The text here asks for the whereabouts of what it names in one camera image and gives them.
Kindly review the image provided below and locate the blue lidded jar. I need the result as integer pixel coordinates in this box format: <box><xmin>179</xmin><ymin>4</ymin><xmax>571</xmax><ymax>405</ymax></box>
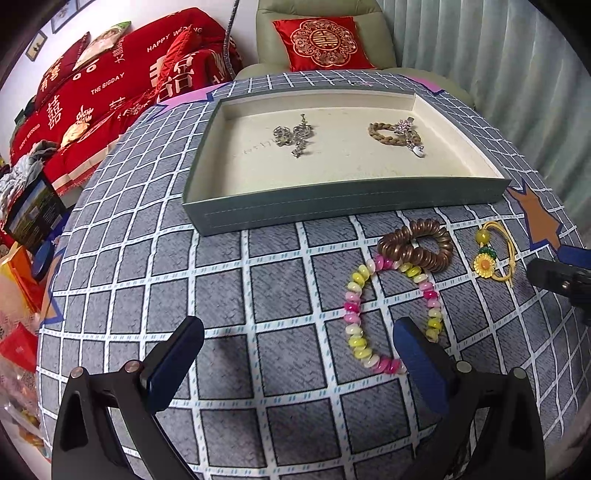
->
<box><xmin>32</xmin><ymin>242</ymin><xmax>61</xmax><ymax>280</ymax></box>

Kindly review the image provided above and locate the sofa with red cover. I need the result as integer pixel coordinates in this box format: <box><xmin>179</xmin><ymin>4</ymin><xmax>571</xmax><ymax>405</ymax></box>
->
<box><xmin>9</xmin><ymin>7</ymin><xmax>245</xmax><ymax>195</ymax></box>

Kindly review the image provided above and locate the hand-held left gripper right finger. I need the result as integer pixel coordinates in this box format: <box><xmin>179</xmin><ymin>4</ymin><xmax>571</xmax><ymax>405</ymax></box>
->
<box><xmin>392</xmin><ymin>316</ymin><xmax>548</xmax><ymax>480</ymax></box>

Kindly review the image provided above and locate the red gift bag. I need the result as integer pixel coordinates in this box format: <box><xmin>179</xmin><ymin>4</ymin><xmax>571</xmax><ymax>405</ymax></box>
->
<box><xmin>0</xmin><ymin>323</ymin><xmax>40</xmax><ymax>370</ymax></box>

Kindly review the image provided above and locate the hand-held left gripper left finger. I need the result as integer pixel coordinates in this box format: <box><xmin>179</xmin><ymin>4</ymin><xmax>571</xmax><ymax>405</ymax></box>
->
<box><xmin>51</xmin><ymin>316</ymin><xmax>206</xmax><ymax>480</ymax></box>

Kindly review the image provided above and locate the red satin pillow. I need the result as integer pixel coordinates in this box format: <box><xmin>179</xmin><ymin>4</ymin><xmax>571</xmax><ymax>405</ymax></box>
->
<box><xmin>159</xmin><ymin>28</ymin><xmax>195</xmax><ymax>88</ymax></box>

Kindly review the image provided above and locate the pile of grey clothes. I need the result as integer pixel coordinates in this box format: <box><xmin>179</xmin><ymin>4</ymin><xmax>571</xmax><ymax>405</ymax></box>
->
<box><xmin>0</xmin><ymin>141</ymin><xmax>58</xmax><ymax>217</ymax></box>

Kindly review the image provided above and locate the yellow gift bag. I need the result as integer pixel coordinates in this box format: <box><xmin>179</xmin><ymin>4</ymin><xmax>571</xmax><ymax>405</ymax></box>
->
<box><xmin>0</xmin><ymin>247</ymin><xmax>47</xmax><ymax>324</ymax></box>

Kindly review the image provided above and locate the brown braided rope bracelet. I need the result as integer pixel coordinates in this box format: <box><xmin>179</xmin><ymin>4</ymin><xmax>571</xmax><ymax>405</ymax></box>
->
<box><xmin>368</xmin><ymin>121</ymin><xmax>423</xmax><ymax>149</ymax></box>

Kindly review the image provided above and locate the brown spiral hair tie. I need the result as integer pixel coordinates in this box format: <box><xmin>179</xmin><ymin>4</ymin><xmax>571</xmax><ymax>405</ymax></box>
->
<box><xmin>376</xmin><ymin>219</ymin><xmax>455</xmax><ymax>278</ymax></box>

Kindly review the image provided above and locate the beige plush item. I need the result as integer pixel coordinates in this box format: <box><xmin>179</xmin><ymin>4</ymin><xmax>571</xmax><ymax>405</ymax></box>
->
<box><xmin>60</xmin><ymin>122</ymin><xmax>95</xmax><ymax>148</ymax></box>

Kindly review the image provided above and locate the photo print pillow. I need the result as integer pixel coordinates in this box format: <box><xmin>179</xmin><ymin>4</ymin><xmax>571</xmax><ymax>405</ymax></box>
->
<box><xmin>74</xmin><ymin>21</ymin><xmax>130</xmax><ymax>72</ymax></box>

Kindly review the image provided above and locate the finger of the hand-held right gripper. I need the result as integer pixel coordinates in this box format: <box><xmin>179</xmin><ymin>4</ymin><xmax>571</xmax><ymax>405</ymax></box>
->
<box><xmin>526</xmin><ymin>244</ymin><xmax>591</xmax><ymax>301</ymax></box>

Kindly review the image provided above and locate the green armchair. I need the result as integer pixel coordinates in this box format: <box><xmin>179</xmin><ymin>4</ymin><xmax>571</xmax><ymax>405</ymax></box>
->
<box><xmin>235</xmin><ymin>0</ymin><xmax>476</xmax><ymax>109</ymax></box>

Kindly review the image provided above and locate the silver star charm bracelet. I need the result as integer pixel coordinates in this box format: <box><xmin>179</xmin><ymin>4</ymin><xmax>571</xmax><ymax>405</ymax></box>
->
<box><xmin>392</xmin><ymin>116</ymin><xmax>426</xmax><ymax>160</ymax></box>

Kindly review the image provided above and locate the small framed photo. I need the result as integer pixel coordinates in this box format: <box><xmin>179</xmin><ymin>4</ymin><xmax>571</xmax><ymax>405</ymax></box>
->
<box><xmin>27</xmin><ymin>31</ymin><xmax>48</xmax><ymax>61</ymax></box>

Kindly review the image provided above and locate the framed portrait photo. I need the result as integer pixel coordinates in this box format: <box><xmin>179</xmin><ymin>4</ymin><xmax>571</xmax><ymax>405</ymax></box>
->
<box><xmin>51</xmin><ymin>4</ymin><xmax>72</xmax><ymax>33</ymax></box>

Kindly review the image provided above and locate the grey checked star tablecloth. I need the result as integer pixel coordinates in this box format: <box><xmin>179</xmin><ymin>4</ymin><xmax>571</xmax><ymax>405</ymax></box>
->
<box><xmin>36</xmin><ymin>69</ymin><xmax>591</xmax><ymax>480</ymax></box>

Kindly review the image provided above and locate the silver heart chain bracelet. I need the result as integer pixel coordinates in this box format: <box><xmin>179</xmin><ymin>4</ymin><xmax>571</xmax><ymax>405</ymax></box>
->
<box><xmin>271</xmin><ymin>113</ymin><xmax>317</xmax><ymax>158</ymax></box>

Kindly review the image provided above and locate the yellow cord sunflower bracelet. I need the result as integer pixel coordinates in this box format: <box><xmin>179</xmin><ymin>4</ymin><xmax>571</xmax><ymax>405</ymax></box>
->
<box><xmin>472</xmin><ymin>220</ymin><xmax>518</xmax><ymax>288</ymax></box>

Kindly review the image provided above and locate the red embroidered cushion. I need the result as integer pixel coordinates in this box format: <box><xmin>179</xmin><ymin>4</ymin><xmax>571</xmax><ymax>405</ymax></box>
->
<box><xmin>271</xmin><ymin>17</ymin><xmax>377</xmax><ymax>71</ymax></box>

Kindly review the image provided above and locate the dark picture box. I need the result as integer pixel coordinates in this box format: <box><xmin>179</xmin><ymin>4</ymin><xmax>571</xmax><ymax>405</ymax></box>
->
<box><xmin>2</xmin><ymin>178</ymin><xmax>68</xmax><ymax>252</ymax></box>

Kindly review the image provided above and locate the pale green curtain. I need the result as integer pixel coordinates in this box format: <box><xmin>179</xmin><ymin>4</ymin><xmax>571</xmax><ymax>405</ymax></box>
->
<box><xmin>376</xmin><ymin>0</ymin><xmax>591</xmax><ymax>232</ymax></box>

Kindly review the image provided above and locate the pink yellow beaded bracelet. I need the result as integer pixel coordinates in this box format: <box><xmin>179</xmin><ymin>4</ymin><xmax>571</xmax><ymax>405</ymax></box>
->
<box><xmin>342</xmin><ymin>256</ymin><xmax>444</xmax><ymax>376</ymax></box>

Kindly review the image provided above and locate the grey-green jewelry tray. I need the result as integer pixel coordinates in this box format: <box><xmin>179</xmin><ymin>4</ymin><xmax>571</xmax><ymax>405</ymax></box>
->
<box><xmin>181</xmin><ymin>88</ymin><xmax>511</xmax><ymax>237</ymax></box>

